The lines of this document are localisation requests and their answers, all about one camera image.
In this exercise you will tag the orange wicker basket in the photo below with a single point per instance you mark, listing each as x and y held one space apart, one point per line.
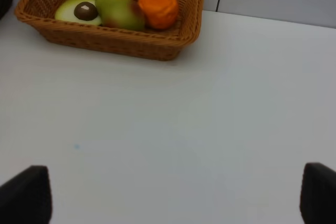
152 44

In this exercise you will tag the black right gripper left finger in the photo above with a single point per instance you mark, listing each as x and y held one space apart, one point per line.
27 197

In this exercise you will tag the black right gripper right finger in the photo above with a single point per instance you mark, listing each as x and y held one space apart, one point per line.
317 197

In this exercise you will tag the green red toy pear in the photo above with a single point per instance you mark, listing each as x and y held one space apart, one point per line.
121 14

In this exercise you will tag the orange toy tangerine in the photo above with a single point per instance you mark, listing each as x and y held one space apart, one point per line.
159 14

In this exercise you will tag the halved toy avocado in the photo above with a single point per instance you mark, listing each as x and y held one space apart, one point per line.
78 11

